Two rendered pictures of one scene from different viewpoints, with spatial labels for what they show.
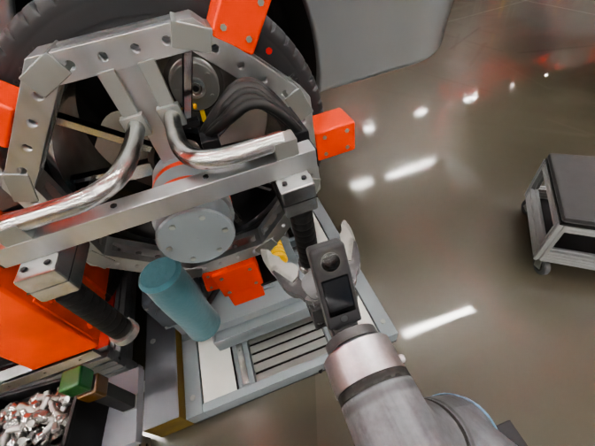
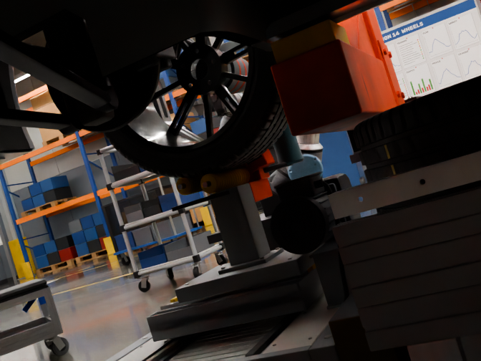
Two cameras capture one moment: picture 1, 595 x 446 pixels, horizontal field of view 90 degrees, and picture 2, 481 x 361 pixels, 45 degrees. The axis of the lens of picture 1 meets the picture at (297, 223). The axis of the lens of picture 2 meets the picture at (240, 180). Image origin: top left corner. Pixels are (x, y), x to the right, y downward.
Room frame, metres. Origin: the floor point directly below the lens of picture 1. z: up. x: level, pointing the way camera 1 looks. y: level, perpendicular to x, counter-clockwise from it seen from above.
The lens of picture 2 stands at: (2.15, 1.25, 0.44)
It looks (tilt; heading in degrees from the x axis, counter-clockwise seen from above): 1 degrees up; 214
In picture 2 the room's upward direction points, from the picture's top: 17 degrees counter-clockwise
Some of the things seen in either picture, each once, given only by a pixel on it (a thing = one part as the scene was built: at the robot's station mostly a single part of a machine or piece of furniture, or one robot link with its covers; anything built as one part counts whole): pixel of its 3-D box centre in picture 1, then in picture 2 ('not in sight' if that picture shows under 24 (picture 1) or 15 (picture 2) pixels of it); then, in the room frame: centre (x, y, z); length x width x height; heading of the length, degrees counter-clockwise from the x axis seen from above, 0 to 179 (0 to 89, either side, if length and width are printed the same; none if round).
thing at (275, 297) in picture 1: (243, 264); (243, 232); (0.69, 0.23, 0.32); 0.40 x 0.30 x 0.28; 100
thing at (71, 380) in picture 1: (76, 380); not in sight; (0.25, 0.48, 0.64); 0.04 x 0.04 x 0.04; 10
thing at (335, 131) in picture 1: (329, 134); not in sight; (0.58, -0.11, 0.85); 0.09 x 0.08 x 0.07; 100
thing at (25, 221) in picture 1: (67, 149); not in sight; (0.39, 0.28, 1.03); 0.19 x 0.18 x 0.11; 10
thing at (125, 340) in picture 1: (98, 312); not in sight; (0.26, 0.33, 0.83); 0.04 x 0.04 x 0.16
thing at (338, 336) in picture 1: (336, 310); (222, 104); (0.20, -0.03, 0.80); 0.12 x 0.08 x 0.09; 10
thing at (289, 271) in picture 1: (280, 272); not in sight; (0.28, 0.04, 0.80); 0.09 x 0.03 x 0.06; 46
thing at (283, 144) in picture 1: (213, 106); not in sight; (0.42, 0.08, 1.03); 0.19 x 0.18 x 0.11; 10
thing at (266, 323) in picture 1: (268, 285); (245, 296); (0.70, 0.17, 0.13); 0.50 x 0.36 x 0.10; 100
